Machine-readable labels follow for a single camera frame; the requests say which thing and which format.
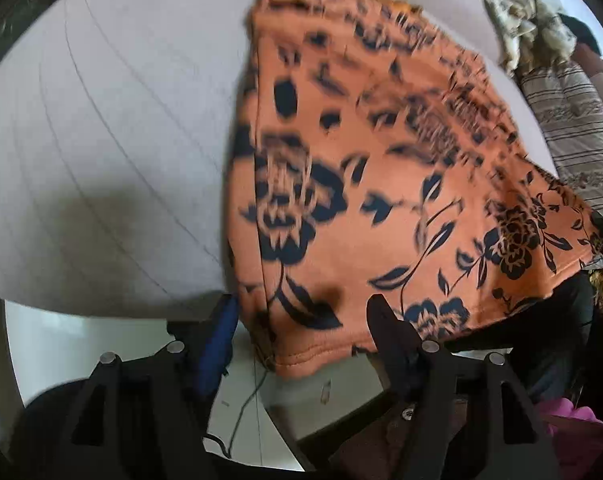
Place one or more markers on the pink cloth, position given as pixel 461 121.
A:
pixel 576 415

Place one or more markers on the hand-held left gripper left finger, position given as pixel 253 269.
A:
pixel 216 340

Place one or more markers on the striped grey cloth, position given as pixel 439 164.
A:
pixel 581 125

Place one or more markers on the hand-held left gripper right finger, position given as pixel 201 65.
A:
pixel 391 340

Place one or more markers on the orange floral blouse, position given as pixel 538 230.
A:
pixel 381 160

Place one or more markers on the black cloth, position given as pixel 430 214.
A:
pixel 584 35

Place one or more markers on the cream floral blanket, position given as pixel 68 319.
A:
pixel 526 20

